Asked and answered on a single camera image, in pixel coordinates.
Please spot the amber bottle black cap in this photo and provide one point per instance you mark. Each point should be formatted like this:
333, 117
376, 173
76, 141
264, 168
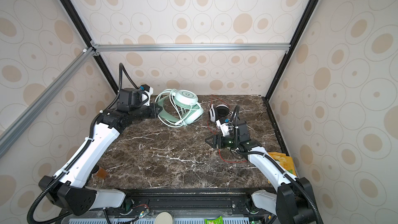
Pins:
101, 173

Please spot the cream lid jar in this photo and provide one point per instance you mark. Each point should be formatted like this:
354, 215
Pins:
164, 218

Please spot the yellow chips bag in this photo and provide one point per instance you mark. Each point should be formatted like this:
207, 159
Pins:
285, 161

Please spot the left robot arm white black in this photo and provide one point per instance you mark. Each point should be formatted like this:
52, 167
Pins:
84, 155

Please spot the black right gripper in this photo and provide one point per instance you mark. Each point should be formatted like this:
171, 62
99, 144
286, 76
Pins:
217, 138

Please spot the green snack packet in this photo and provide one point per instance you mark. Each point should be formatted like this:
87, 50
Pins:
218, 220

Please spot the silver aluminium left rail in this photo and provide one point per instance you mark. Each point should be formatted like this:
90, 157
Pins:
18, 127

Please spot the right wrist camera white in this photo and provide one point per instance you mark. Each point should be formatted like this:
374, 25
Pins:
225, 126

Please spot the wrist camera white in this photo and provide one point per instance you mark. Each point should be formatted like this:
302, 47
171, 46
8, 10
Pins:
146, 94
225, 126

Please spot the silver aluminium rail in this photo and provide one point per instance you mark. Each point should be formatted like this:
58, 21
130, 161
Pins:
191, 47
18, 127

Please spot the black frame post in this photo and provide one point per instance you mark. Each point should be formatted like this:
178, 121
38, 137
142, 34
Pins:
85, 35
302, 24

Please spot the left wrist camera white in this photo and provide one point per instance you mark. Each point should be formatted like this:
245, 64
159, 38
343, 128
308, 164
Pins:
146, 94

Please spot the mint green headphones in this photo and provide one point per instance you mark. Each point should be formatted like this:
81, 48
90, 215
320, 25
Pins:
184, 102

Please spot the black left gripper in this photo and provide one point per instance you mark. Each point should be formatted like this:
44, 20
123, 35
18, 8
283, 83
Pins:
154, 111

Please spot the black frame post right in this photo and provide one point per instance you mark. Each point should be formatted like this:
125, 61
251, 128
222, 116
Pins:
302, 24

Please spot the white black headphones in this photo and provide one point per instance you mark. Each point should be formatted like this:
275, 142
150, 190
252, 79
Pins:
219, 112

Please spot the silver aluminium back rail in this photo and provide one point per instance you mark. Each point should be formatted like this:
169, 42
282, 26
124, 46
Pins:
191, 47

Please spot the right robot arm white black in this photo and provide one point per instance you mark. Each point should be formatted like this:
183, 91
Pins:
273, 174

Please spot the black mounting base rail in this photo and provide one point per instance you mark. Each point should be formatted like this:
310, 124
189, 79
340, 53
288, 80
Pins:
236, 200

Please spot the black frame post left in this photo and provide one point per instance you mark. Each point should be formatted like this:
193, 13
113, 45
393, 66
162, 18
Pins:
85, 35

